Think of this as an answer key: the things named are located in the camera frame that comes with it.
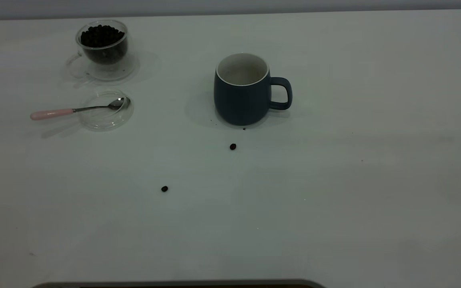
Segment dark blue-grey ceramic mug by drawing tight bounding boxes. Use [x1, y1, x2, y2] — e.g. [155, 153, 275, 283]
[214, 52, 293, 126]

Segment pink-handled metal spoon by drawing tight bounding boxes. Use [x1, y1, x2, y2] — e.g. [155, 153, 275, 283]
[30, 97, 126, 121]

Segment clear round glass lid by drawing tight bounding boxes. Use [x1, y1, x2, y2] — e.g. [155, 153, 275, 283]
[79, 90, 134, 131]

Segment pile of coffee beans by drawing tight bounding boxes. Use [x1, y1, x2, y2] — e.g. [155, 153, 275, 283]
[80, 24, 128, 64]

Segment clear double-wall glass cup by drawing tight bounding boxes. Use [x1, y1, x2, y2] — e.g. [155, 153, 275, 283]
[66, 19, 139, 82]

